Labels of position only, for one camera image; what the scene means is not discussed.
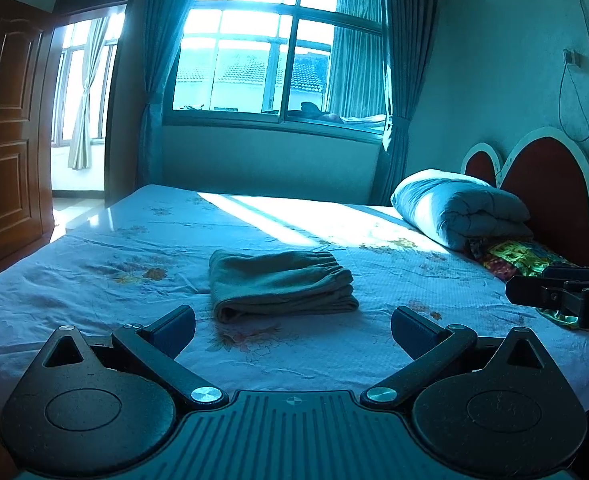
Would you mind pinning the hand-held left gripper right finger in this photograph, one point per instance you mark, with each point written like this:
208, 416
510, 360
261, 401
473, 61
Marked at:
412, 333

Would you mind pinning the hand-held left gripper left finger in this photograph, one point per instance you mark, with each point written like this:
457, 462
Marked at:
172, 332

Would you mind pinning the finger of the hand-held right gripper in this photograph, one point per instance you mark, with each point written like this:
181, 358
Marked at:
534, 291
579, 273

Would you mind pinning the green knit pants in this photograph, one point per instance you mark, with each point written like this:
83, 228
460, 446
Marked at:
279, 282

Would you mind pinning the colourful patterned pillow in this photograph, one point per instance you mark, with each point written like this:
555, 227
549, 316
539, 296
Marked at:
514, 255

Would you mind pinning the red scalloped headboard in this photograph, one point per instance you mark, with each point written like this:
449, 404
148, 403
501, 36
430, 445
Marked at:
549, 175

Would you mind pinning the bed with floral sheet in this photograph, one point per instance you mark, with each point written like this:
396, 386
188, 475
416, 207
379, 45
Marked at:
124, 240

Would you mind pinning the rolled blue quilt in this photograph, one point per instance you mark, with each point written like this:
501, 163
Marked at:
454, 205

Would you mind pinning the folded cloth on windowsill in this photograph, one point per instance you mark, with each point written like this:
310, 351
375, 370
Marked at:
364, 120

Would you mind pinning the dark object on windowsill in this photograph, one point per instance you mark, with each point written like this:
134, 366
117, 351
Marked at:
314, 110

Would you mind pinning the dark teal curtain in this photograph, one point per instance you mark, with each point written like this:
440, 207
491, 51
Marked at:
159, 85
404, 85

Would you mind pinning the brown wooden door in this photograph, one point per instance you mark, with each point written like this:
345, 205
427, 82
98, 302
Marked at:
12, 135

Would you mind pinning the pale balcony curtain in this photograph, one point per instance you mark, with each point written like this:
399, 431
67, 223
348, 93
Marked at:
87, 90

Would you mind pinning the sheer window curtain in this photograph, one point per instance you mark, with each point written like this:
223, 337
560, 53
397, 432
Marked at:
354, 60

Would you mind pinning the sliding glass window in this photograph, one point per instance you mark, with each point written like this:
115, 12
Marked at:
254, 50

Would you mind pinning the wall socket with plug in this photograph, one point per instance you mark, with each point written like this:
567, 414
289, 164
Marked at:
572, 58

